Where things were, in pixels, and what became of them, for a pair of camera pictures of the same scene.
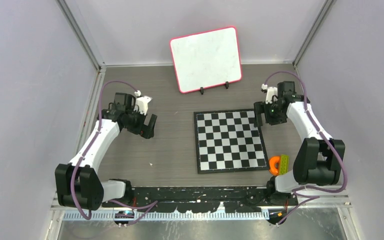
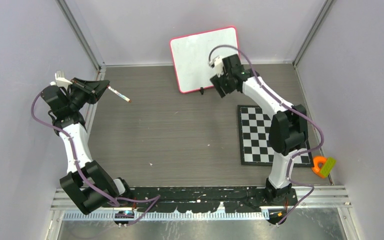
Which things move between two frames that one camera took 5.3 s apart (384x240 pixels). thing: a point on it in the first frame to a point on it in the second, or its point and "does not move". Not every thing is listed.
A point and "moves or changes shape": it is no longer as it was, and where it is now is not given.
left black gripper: x=146 y=131 to x=97 y=88
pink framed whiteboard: x=206 y=59 does not move
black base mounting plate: x=204 y=199 does not move
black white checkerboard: x=227 y=141 moves or changes shape
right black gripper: x=262 y=107 to x=217 y=81
